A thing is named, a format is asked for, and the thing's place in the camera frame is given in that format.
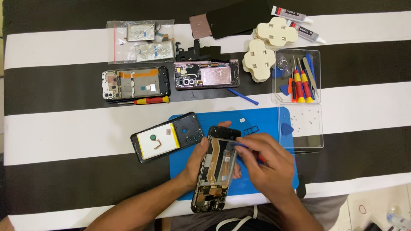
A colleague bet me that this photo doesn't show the person's left hand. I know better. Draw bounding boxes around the person's left hand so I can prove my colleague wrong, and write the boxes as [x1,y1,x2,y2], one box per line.
[178,120,242,192]

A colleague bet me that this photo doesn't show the person's right hand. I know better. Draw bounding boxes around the person's right hand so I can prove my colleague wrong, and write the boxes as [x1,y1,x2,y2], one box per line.
[234,132,296,204]

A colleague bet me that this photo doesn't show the red handled screwdriver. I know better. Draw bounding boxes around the red handled screwdriver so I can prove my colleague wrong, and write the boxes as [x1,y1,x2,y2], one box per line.
[237,144,268,165]

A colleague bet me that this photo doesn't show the black smartphone frame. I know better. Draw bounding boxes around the black smartphone frame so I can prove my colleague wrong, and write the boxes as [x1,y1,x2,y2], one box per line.
[191,126,242,213]

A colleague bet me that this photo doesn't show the black back cover with battery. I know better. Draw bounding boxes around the black back cover with battery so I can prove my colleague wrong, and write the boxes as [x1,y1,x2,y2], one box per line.
[130,111,205,164]

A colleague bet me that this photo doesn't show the clear plastic lid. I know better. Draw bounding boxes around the clear plastic lid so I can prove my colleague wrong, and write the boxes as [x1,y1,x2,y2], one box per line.
[277,104,324,149]

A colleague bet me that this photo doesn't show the blue work mat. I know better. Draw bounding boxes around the blue work mat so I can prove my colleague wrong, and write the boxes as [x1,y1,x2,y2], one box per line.
[168,107,299,201]

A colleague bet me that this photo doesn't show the scattered tiny screws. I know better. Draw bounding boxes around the scattered tiny screws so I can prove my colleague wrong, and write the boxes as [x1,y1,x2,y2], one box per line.
[290,112,318,133]

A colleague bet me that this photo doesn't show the person's grey shorts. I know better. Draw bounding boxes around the person's grey shorts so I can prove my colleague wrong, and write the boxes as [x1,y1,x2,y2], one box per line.
[154,193,349,231]

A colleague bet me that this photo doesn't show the blue plastic spudger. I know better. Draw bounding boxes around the blue plastic spudger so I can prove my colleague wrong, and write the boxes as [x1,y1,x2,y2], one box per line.
[305,53,317,90]
[228,87,259,106]

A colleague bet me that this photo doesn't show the red yellow screwdriver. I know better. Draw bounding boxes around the red yellow screwdriver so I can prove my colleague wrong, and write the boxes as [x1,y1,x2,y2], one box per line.
[117,96,170,106]
[297,57,314,103]
[292,55,306,103]

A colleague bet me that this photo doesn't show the orange black screwdriver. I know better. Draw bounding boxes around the orange black screwdriver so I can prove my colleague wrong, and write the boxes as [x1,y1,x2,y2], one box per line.
[288,72,298,103]

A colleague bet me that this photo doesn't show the clear plastic tool box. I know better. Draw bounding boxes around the clear plastic tool box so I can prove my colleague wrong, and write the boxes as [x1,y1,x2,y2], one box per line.
[271,49,322,105]

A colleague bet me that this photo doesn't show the opened pink smartphone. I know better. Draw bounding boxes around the opened pink smartphone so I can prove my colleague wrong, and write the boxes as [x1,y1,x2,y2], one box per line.
[173,59,240,90]

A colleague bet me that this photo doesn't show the silver tweezers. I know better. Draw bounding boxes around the silver tweezers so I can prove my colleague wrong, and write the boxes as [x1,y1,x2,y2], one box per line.
[302,57,320,99]

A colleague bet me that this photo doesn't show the clear suction cup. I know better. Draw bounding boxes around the clear suction cup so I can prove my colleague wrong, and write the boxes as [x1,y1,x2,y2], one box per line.
[275,55,293,73]

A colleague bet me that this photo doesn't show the stack of cream cross pads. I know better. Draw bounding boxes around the stack of cream cross pads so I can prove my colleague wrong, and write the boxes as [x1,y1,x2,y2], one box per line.
[253,16,299,49]
[242,39,277,83]

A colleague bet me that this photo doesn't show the black plastic phone cover parts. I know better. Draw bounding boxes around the black plastic phone cover parts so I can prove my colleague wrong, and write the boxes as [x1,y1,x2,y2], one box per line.
[175,39,232,62]

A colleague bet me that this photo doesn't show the silver wrapped battery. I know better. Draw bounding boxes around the silver wrapped battery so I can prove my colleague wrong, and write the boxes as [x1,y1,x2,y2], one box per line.
[134,41,176,62]
[126,22,156,42]

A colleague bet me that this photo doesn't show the black white striped tablecloth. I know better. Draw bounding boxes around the black white striped tablecloth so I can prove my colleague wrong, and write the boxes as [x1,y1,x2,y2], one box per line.
[2,0,411,231]

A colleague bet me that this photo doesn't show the clear plastic bottle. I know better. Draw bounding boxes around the clear plastic bottle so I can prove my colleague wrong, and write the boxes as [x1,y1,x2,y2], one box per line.
[386,206,411,231]

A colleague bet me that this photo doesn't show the clear plastic zip bag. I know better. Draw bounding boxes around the clear plastic zip bag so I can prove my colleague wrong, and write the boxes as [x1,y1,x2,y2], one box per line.
[106,19,176,65]

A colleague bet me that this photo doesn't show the pink phone back plate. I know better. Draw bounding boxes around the pink phone back plate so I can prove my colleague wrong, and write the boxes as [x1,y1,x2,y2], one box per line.
[188,13,213,40]

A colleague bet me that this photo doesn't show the glue tube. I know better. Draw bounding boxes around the glue tube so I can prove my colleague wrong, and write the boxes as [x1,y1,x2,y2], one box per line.
[286,19,327,44]
[270,5,314,24]

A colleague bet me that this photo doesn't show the black phone screen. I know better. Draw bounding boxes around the black phone screen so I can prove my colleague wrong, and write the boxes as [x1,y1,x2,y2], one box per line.
[205,0,272,40]

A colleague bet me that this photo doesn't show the opened smartphone with white frame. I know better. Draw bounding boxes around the opened smartphone with white frame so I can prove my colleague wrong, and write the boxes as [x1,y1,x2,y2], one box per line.
[101,66,171,103]

